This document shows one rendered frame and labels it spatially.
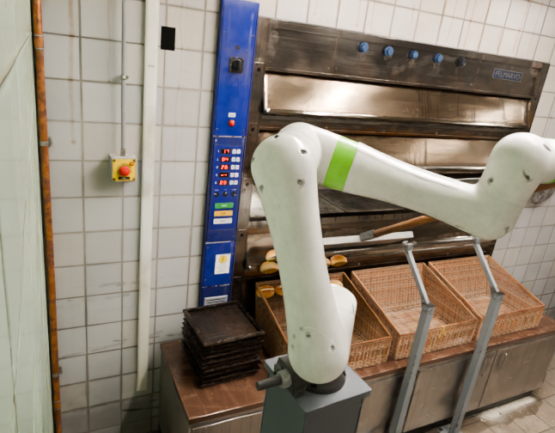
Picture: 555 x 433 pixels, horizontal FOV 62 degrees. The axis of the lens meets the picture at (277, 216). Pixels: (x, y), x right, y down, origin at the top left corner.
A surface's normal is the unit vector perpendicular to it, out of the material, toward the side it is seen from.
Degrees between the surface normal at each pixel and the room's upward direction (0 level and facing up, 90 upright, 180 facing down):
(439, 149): 70
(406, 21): 90
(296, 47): 90
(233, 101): 90
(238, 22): 90
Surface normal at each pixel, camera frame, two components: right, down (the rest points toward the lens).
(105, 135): 0.43, 0.36
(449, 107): 0.46, 0.00
